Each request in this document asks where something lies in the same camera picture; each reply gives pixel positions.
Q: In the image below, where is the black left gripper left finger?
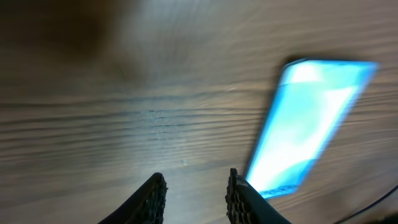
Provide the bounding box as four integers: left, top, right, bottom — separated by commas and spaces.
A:
99, 172, 167, 224

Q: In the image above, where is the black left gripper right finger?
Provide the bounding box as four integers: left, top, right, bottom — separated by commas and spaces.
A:
225, 168, 291, 224

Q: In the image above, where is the blue Galaxy smartphone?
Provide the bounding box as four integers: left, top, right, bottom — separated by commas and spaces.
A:
245, 58, 378, 198

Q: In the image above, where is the black charger cable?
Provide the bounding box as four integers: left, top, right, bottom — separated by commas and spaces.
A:
334, 185, 398, 224

